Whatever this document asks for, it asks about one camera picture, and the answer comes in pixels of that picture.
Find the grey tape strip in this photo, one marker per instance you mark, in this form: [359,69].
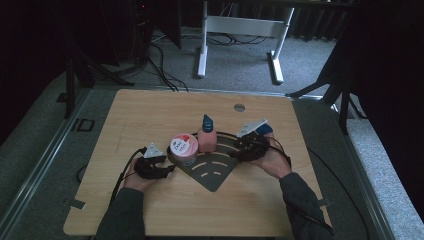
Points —
[76,203]
[324,202]

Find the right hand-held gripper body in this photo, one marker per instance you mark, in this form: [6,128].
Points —
[258,146]

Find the grey round table grommet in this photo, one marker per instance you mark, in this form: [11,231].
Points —
[239,107]

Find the white desk frame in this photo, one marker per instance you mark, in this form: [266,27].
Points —
[245,26]

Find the person's right hand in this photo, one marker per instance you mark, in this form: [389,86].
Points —
[275,165]

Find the pink cream jar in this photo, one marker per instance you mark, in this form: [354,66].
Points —
[183,148]

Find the black metal stand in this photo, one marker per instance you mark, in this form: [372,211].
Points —
[343,106]
[70,86]

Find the black rectangular floor bracket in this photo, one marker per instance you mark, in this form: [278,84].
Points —
[83,125]

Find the dark computer tower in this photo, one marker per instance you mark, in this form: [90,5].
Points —
[142,26]

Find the black fan-shaped corner rack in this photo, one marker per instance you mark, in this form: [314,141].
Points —
[208,170]

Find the pink bottle with blue cap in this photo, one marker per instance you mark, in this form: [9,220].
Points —
[207,141]

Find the metal floor rail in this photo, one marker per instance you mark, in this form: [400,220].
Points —
[43,160]
[363,186]

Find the person's left hand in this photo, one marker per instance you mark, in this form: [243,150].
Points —
[135,183]

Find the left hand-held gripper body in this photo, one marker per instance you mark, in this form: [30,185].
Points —
[143,168]

